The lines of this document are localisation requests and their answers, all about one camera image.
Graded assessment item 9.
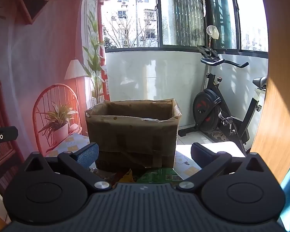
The black exercise bike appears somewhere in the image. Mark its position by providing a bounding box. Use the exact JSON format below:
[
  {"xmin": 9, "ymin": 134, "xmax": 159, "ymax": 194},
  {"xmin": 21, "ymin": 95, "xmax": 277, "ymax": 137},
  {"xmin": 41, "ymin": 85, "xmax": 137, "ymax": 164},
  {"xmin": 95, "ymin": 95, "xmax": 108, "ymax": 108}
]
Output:
[{"xmin": 178, "ymin": 45, "xmax": 269, "ymax": 156}]

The printed backdrop cloth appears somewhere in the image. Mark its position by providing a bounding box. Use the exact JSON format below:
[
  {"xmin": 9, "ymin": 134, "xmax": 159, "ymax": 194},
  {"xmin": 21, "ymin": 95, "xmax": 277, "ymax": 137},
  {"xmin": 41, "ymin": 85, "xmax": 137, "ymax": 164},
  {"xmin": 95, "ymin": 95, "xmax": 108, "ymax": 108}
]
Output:
[{"xmin": 0, "ymin": 0, "xmax": 110, "ymax": 191}]

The checkered floral tablecloth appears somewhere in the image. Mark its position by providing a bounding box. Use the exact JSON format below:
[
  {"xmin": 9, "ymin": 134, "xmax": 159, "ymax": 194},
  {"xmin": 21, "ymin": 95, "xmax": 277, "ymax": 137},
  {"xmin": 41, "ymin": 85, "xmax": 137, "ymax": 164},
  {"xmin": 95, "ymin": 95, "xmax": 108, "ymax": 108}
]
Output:
[{"xmin": 45, "ymin": 132, "xmax": 247, "ymax": 182}]

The brown snack packet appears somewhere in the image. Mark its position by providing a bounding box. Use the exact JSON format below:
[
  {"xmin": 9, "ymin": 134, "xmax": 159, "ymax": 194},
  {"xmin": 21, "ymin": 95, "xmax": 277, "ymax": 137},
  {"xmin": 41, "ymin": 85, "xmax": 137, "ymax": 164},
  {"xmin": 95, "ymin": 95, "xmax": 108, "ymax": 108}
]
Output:
[{"xmin": 90, "ymin": 168, "xmax": 117, "ymax": 182}]

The white plastic bag cover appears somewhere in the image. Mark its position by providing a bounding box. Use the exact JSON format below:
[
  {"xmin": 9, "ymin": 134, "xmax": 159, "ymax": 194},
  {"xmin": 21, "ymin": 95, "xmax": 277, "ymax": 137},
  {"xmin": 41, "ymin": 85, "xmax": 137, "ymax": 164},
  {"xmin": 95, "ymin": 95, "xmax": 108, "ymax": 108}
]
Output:
[{"xmin": 206, "ymin": 25, "xmax": 219, "ymax": 40}]

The orange snack packet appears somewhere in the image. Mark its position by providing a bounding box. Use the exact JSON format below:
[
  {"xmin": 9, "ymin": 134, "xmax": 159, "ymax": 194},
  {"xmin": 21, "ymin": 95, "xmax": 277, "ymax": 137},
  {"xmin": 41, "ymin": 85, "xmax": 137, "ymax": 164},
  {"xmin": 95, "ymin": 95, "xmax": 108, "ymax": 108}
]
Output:
[{"xmin": 118, "ymin": 169, "xmax": 137, "ymax": 183}]

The dark framed window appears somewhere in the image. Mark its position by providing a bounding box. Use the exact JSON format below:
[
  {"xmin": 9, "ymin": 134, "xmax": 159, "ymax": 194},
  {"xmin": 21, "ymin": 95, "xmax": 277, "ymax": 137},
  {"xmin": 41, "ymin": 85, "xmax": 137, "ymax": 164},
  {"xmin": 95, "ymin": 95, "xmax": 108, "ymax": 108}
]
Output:
[{"xmin": 103, "ymin": 0, "xmax": 269, "ymax": 54}]

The wooden door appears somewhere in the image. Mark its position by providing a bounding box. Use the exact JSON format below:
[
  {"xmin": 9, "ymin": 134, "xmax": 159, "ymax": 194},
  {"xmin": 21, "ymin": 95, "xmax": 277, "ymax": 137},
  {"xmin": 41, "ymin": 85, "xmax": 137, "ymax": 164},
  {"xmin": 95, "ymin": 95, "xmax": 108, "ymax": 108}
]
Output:
[{"xmin": 251, "ymin": 76, "xmax": 290, "ymax": 191}]

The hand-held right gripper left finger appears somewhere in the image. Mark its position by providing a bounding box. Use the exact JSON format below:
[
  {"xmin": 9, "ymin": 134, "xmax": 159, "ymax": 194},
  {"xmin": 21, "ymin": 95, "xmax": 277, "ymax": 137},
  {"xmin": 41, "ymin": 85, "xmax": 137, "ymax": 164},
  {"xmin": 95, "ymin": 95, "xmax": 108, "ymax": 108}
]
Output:
[{"xmin": 24, "ymin": 142, "xmax": 112, "ymax": 190}]

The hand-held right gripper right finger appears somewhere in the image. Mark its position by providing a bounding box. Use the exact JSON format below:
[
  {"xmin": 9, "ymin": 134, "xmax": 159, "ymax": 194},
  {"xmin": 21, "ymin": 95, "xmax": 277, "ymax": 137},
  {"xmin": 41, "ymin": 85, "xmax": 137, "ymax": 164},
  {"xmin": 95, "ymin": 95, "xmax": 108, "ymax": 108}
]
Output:
[{"xmin": 178, "ymin": 142, "xmax": 267, "ymax": 190}]

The green snack packet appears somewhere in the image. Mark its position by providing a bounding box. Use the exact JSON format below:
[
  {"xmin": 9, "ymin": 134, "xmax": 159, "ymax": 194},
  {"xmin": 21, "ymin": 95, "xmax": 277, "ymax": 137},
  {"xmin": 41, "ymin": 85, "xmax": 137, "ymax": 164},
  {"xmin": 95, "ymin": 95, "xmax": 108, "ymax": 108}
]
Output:
[{"xmin": 135, "ymin": 168, "xmax": 184, "ymax": 184}]

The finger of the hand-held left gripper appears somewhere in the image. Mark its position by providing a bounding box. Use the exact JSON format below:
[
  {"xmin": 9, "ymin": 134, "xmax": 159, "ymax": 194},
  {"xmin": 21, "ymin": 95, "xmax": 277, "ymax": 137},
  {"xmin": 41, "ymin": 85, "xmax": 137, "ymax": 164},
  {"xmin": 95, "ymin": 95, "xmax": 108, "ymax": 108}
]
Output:
[{"xmin": 0, "ymin": 126, "xmax": 18, "ymax": 153}]

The brown paper bag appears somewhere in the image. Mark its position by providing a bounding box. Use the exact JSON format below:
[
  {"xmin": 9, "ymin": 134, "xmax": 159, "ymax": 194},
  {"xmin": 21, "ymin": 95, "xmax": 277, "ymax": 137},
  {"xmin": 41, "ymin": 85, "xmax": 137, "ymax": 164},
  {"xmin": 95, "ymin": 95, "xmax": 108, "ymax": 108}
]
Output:
[{"xmin": 85, "ymin": 98, "xmax": 182, "ymax": 171}]

